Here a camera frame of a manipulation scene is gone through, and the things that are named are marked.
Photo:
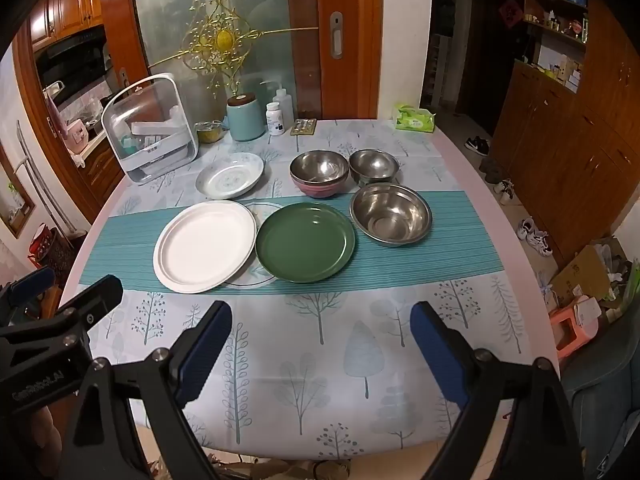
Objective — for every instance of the small steel bowl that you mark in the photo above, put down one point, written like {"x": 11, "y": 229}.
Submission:
{"x": 372, "y": 165}

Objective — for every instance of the white pill bottle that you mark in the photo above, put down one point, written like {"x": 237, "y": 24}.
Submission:
{"x": 275, "y": 120}

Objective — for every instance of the wooden picture frame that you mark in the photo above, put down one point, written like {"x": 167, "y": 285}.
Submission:
{"x": 15, "y": 200}

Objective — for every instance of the wooden hallway cabinet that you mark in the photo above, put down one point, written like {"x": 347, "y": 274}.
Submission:
{"x": 565, "y": 150}

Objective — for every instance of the wooden kitchen wall cabinets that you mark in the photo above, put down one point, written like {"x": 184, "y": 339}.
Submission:
{"x": 70, "y": 5}

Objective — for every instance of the gold door ornament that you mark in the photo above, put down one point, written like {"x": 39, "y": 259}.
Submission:
{"x": 222, "y": 40}

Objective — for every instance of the large steel bowl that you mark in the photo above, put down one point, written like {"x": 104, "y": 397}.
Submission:
{"x": 390, "y": 215}

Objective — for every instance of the red door decoration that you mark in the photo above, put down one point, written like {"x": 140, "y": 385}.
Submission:
{"x": 511, "y": 12}

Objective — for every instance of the white clear storage box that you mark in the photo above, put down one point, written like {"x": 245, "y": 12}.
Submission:
{"x": 150, "y": 160}

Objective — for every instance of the grey blue chair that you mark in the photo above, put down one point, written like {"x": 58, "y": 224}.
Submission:
{"x": 605, "y": 400}

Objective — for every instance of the white squeeze bottle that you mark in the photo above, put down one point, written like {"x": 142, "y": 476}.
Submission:
{"x": 286, "y": 105}

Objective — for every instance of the grey white shoe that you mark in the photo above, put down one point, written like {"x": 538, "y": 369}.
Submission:
{"x": 504, "y": 191}

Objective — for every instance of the green tissue pack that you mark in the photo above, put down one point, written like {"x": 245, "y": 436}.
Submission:
{"x": 414, "y": 119}

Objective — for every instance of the floral patterned plate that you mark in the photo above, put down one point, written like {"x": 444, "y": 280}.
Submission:
{"x": 230, "y": 177}

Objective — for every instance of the pink plastic stool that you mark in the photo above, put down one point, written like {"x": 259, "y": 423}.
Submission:
{"x": 570, "y": 330}

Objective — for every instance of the cardboard box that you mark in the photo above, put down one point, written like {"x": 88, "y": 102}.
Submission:
{"x": 585, "y": 270}

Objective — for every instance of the green plate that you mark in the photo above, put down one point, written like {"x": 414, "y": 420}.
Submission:
{"x": 305, "y": 245}

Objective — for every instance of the frosted glass sliding door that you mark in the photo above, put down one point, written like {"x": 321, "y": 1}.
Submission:
{"x": 165, "y": 20}

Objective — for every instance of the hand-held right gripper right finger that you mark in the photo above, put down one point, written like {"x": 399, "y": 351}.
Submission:
{"x": 440, "y": 355}

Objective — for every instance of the black shoe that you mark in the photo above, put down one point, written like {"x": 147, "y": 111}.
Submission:
{"x": 476, "y": 146}

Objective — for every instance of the wooden kitchen base cabinets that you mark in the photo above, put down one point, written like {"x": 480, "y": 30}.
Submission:
{"x": 102, "y": 170}

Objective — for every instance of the white plate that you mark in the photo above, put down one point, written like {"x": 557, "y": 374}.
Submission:
{"x": 200, "y": 245}

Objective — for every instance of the red bag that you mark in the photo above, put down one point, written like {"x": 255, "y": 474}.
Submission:
{"x": 42, "y": 245}

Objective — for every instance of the small yellow glass jar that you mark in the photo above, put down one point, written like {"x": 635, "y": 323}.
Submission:
{"x": 210, "y": 134}

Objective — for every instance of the teal canister brown lid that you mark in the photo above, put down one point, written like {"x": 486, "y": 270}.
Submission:
{"x": 245, "y": 120}

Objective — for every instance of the pill blister pack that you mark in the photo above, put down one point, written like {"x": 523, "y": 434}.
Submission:
{"x": 303, "y": 127}

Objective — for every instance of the pink bowl steel interior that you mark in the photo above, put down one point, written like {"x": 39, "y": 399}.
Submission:
{"x": 320, "y": 167}

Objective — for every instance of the black range hood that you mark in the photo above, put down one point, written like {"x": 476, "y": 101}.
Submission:
{"x": 70, "y": 60}

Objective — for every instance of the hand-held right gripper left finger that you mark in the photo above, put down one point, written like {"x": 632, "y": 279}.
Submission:
{"x": 200, "y": 355}

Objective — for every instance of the pair of white sneakers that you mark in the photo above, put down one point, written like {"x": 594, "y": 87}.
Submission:
{"x": 534, "y": 236}

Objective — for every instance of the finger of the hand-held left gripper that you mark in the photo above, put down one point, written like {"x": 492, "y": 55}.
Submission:
{"x": 32, "y": 284}
{"x": 97, "y": 297}

